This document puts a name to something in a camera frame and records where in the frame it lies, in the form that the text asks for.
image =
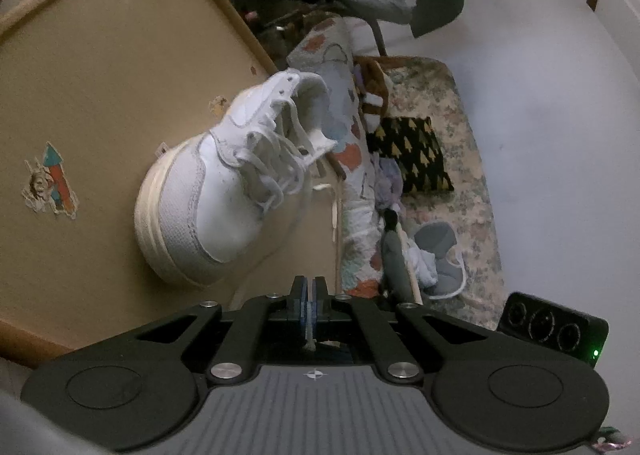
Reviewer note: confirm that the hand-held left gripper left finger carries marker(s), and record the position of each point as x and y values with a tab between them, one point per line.
301	307

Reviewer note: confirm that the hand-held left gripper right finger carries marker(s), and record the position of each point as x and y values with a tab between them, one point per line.
320	307

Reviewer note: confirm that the white shoelace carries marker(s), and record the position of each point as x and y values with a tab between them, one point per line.
272	197

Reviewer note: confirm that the white sneaker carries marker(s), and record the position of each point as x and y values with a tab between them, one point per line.
215	215

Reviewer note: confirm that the grey green cloth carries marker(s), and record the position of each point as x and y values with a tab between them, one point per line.
395	265

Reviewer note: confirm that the wooden stick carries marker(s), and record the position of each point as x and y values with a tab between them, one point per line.
412	275

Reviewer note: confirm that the small white cloth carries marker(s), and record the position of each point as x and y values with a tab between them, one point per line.
422	262

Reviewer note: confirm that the grey padded slipper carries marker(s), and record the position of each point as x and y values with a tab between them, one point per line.
437	240

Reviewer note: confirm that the pale purple garment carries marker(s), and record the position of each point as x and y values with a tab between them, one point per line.
390	182

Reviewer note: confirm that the white patchwork quilt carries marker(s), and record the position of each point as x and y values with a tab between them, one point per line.
355	160

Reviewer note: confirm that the black cushion with gold trees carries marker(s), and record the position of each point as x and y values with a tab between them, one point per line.
410	155

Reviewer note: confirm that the floral sofa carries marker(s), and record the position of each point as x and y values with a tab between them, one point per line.
465	145

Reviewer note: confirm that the scattered cartoon stickers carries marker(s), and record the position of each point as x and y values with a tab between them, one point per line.
52	180

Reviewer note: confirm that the low wooden table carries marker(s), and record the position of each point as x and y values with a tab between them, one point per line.
100	85

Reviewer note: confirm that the black hanging cloth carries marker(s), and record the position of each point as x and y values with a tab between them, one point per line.
437	12

